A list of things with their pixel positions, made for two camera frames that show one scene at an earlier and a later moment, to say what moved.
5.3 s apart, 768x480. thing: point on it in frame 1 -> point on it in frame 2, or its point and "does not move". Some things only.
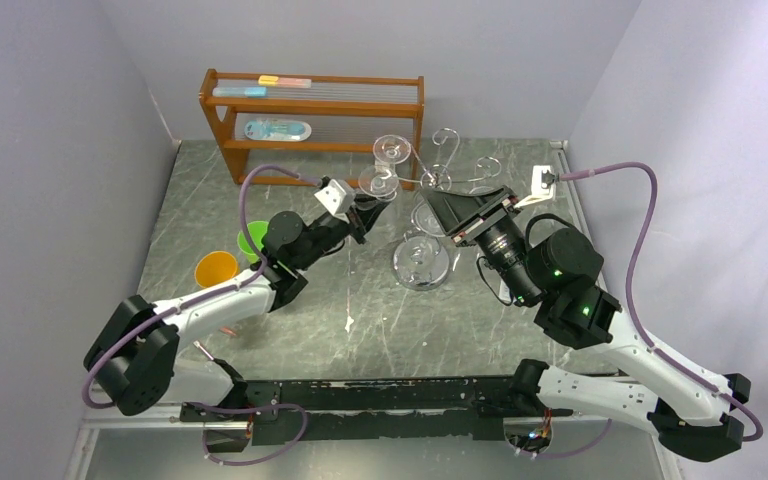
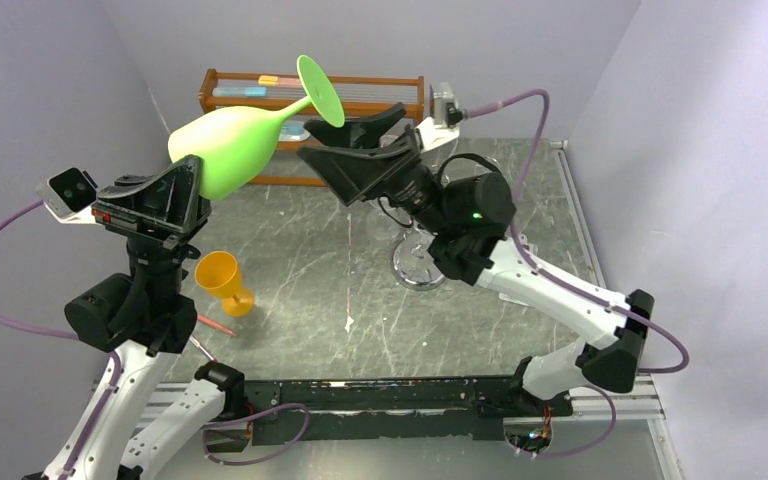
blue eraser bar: (241, 92) does not move
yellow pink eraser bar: (275, 81) does not move
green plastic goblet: (257, 230) -> (233, 145)
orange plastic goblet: (215, 268) does not move
